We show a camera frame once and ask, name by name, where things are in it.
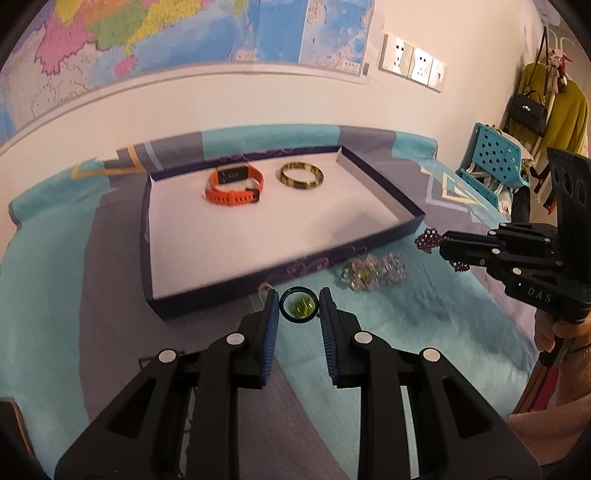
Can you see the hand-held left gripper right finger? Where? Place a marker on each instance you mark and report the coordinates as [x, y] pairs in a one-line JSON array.
[[328, 332]]

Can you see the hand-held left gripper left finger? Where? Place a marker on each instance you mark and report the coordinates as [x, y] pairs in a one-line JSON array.
[[270, 332]]

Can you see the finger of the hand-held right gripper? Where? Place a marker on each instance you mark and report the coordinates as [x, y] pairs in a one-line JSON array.
[[466, 237], [461, 254]]

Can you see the dark blue shallow box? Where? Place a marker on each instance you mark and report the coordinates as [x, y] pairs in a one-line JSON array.
[[277, 230]]

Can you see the person's right forearm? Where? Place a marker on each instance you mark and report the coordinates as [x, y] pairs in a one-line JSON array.
[[554, 434]]

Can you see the person's right hand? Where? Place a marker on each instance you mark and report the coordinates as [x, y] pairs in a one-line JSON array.
[[547, 339]]

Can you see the yellow hanging garment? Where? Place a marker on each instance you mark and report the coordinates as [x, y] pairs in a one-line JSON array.
[[568, 110]]

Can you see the teal plastic basket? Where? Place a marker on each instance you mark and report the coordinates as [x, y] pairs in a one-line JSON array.
[[494, 152]]

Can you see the black handbag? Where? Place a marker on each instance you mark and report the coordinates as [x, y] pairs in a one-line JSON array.
[[526, 110]]

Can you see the small plush toy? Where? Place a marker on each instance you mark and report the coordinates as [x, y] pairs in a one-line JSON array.
[[559, 69]]

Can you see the orange smart watch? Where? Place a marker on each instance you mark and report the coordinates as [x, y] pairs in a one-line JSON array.
[[231, 197]]

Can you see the gold brown bangle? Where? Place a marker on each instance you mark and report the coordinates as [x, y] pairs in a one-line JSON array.
[[300, 186]]

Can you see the white coat rack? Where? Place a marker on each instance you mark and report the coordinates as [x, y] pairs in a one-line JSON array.
[[561, 39]]

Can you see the white wall socket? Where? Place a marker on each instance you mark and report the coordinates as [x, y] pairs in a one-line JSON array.
[[438, 74], [422, 64], [396, 54]]

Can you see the colourful wall map poster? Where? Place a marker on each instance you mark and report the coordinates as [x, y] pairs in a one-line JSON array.
[[184, 32]]

